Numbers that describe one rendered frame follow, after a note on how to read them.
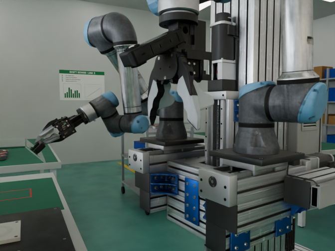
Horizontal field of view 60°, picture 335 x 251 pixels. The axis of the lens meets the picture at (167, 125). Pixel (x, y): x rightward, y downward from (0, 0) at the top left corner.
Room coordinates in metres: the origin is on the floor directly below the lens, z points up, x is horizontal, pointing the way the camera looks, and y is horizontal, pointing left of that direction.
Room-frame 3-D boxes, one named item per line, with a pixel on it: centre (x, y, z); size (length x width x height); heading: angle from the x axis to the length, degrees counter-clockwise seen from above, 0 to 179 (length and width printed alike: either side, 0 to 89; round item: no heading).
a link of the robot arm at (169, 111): (1.39, -0.01, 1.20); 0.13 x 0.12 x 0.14; 51
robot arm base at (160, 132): (1.38, -0.02, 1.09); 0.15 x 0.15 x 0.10
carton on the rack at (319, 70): (6.81, -3.52, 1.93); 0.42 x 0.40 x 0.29; 28
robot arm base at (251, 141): (0.97, -0.30, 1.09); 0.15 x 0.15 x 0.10
